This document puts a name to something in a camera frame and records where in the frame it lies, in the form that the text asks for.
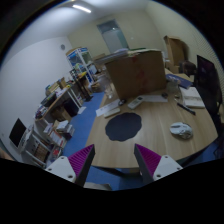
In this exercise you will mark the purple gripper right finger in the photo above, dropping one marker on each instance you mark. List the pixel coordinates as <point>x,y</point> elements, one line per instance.
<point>153,166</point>

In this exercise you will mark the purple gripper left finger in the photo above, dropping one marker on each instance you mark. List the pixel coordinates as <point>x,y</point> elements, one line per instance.
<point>74,168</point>

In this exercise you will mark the dark round mouse pad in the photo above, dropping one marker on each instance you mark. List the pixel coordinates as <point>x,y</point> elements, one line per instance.
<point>123,127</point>

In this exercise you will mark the white storage shelf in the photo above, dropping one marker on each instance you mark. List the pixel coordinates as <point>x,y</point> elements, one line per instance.
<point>43,151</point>

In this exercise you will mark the white papers on table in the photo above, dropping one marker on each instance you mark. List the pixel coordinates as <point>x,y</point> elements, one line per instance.
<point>107,108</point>

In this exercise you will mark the white keyboard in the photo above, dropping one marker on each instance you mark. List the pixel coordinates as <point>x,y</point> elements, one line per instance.
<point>112,112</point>

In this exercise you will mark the cluttered wooden desk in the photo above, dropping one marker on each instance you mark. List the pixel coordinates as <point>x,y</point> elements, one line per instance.
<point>49,102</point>

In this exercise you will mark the black pen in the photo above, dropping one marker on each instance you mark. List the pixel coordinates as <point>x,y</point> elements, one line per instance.
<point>186,108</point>

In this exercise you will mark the white remote control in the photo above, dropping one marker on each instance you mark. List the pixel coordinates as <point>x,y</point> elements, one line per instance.
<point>135,103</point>

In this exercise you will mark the white paper sheet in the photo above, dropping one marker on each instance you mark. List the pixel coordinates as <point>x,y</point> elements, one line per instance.
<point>154,98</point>

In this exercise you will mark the black monitor on shelf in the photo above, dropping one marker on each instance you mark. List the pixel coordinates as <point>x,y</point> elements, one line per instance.
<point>17,132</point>

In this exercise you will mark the small black round object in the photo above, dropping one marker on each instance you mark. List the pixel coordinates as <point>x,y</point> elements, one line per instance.
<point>122,102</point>

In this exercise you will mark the open white notebook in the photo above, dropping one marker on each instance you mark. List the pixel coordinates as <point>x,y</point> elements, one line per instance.
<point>191,98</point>

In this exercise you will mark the clear plastic cup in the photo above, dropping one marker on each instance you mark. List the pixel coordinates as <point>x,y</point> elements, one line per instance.
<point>109,92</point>

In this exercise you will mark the blue book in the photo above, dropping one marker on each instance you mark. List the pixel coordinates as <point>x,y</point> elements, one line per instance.
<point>184,83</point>

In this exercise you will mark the large cardboard box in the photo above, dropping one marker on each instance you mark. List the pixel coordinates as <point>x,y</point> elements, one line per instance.
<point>137,74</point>

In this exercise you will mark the black computer monitor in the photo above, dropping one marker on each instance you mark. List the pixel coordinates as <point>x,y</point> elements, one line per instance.
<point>208,85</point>

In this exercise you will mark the glass display cabinet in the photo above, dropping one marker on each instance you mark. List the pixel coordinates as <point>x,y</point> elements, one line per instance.
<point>81,60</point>

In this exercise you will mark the grey door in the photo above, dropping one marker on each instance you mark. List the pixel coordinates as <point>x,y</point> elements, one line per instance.
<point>113,35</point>

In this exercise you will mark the ceiling light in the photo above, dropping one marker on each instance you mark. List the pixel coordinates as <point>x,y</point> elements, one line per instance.
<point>82,8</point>

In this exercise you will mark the cardboard box at wall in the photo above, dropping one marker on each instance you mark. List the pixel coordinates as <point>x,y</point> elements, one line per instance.
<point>175,50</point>

